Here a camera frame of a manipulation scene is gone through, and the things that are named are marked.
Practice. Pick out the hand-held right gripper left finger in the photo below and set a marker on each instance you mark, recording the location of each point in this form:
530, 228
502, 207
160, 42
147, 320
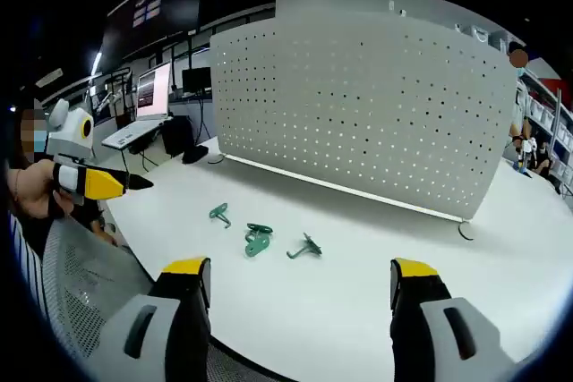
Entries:
188, 310

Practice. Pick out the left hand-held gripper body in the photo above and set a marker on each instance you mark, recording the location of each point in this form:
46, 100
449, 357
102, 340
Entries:
67, 136

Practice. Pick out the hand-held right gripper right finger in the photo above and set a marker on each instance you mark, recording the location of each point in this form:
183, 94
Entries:
416, 310

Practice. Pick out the white perforated mounting plate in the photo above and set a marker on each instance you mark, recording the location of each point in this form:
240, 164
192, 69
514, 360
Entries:
340, 100

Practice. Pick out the person's left hand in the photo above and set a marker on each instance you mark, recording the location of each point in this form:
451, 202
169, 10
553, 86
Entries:
36, 189

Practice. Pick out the black case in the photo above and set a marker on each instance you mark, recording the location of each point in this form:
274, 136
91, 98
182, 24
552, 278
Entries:
177, 136

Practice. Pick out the black pouch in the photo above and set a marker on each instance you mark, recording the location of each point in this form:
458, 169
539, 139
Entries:
194, 155

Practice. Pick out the grey mesh chair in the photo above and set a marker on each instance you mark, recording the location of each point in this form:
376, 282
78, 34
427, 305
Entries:
89, 292

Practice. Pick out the person in striped shirt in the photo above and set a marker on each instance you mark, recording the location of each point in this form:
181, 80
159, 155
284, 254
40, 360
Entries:
27, 257

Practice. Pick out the black computer monitor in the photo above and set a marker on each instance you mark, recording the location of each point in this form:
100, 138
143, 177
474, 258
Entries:
196, 80

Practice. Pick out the shelf with storage bins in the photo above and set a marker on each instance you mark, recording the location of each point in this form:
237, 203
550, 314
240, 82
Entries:
541, 116

